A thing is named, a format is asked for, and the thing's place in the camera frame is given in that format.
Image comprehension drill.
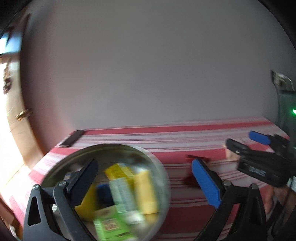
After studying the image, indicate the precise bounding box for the person's right hand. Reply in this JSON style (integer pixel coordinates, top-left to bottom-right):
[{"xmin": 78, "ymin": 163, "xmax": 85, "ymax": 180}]
[{"xmin": 263, "ymin": 185, "xmax": 295, "ymax": 214}]

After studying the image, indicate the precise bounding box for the red snack packet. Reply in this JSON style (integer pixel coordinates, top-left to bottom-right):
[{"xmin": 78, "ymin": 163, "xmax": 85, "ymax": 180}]
[{"xmin": 186, "ymin": 155, "xmax": 210, "ymax": 163}]

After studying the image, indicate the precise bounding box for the round metal tin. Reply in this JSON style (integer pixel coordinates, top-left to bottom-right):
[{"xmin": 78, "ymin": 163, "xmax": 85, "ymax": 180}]
[{"xmin": 41, "ymin": 144, "xmax": 171, "ymax": 240}]

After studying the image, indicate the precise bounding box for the black door ornament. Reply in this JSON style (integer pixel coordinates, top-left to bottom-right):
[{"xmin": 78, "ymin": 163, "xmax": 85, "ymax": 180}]
[{"xmin": 3, "ymin": 61, "xmax": 12, "ymax": 94}]

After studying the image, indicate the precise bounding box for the brown snack packet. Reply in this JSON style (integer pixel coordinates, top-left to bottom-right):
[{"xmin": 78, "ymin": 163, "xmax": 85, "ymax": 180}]
[{"xmin": 225, "ymin": 149, "xmax": 240, "ymax": 162}]

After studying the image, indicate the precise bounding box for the black smartphone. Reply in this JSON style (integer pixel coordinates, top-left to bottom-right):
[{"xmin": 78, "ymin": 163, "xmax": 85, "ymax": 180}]
[{"xmin": 60, "ymin": 130, "xmax": 85, "ymax": 148}]

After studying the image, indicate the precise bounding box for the brass door handle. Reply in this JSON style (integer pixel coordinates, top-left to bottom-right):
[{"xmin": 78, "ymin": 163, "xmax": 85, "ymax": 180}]
[{"xmin": 16, "ymin": 108, "xmax": 33, "ymax": 121}]

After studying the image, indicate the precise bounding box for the yellow green sponge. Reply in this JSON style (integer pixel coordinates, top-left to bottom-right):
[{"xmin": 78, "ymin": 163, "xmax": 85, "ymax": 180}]
[
  {"xmin": 134, "ymin": 170, "xmax": 159, "ymax": 215},
  {"xmin": 75, "ymin": 184, "xmax": 98, "ymax": 221}
]

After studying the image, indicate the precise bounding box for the red striped bedspread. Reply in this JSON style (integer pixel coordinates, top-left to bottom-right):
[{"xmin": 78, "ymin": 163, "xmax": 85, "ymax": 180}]
[{"xmin": 6, "ymin": 116, "xmax": 292, "ymax": 241}]

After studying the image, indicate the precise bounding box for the green tea tissue pack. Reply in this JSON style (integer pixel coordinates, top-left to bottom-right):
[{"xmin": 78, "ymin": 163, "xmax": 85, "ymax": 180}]
[{"xmin": 109, "ymin": 178, "xmax": 137, "ymax": 213}]

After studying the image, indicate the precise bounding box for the wooden door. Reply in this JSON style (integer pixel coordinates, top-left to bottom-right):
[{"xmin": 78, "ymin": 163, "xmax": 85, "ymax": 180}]
[{"xmin": 1, "ymin": 14, "xmax": 44, "ymax": 169}]

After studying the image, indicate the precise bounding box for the white wall power strip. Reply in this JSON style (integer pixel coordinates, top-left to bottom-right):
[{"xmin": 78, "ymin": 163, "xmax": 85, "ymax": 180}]
[{"xmin": 271, "ymin": 70, "xmax": 288, "ymax": 87}]

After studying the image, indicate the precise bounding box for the yellow snack packet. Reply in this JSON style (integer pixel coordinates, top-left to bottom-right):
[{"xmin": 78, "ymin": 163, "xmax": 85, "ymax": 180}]
[{"xmin": 104, "ymin": 163, "xmax": 134, "ymax": 182}]

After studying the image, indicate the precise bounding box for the green barcode tissue pack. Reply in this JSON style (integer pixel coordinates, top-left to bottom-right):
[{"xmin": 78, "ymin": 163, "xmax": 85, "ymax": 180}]
[{"xmin": 93, "ymin": 206, "xmax": 138, "ymax": 241}]

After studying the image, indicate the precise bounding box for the blue cloth bundle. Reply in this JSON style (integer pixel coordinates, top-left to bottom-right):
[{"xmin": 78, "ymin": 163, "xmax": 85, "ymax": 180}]
[{"xmin": 96, "ymin": 183, "xmax": 114, "ymax": 208}]

